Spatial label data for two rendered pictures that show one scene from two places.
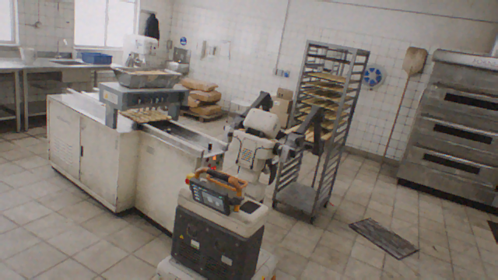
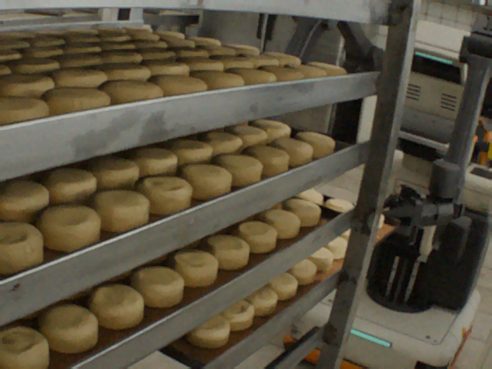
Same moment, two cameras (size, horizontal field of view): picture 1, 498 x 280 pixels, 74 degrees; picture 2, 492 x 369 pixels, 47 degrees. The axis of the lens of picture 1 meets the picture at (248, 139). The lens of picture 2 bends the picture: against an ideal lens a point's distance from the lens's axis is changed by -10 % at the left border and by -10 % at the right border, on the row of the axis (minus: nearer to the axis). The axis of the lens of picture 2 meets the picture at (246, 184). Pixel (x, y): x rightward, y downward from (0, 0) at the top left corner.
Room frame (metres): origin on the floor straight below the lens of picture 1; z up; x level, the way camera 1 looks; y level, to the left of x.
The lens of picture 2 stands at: (4.04, -0.51, 1.33)
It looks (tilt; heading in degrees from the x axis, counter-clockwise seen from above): 19 degrees down; 183
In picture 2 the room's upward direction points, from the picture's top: 9 degrees clockwise
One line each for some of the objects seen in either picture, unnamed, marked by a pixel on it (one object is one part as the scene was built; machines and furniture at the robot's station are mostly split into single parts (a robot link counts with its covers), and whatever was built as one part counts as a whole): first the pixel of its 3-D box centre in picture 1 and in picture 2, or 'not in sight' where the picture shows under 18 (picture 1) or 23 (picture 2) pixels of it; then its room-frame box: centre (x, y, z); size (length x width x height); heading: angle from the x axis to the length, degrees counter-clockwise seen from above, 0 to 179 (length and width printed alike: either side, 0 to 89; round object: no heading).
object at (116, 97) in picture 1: (145, 104); not in sight; (2.93, 0.98, 1.01); 0.72 x 0.33 x 0.34; 147
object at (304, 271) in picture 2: not in sight; (297, 271); (3.28, -0.46, 0.96); 0.05 x 0.05 x 0.02
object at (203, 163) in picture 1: (212, 162); not in sight; (2.45, 0.26, 0.77); 0.24 x 0.04 x 0.14; 147
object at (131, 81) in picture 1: (148, 78); not in sight; (2.93, 0.98, 1.25); 0.56 x 0.29 x 0.14; 147
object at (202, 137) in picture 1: (149, 113); not in sight; (3.11, 0.99, 0.87); 2.01 x 0.03 x 0.07; 57
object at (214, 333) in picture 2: not in sight; (206, 329); (3.47, -0.55, 0.96); 0.05 x 0.05 x 0.02
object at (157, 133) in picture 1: (124, 117); not in sight; (2.87, 1.15, 0.87); 2.01 x 0.03 x 0.07; 57
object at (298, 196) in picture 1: (319, 131); not in sight; (3.45, -0.72, 0.93); 0.64 x 0.51 x 1.78; 153
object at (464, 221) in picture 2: not in sight; (423, 235); (2.12, 0.02, 0.61); 0.28 x 0.27 x 0.25; 63
